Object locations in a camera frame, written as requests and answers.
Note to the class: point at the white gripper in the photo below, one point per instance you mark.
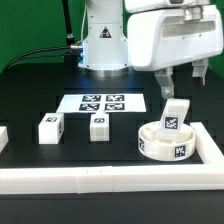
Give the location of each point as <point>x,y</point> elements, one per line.
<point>166,33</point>

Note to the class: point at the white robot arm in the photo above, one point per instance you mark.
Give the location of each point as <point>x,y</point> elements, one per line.
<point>105,48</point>

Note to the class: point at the white marker sheet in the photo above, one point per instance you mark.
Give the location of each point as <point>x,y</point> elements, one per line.
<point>91,103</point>

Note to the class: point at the black vertical pole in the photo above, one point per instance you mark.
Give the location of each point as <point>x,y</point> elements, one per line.
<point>69,33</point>

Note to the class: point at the white U-shaped fence wall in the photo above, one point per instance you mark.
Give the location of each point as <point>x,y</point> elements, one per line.
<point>208,175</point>

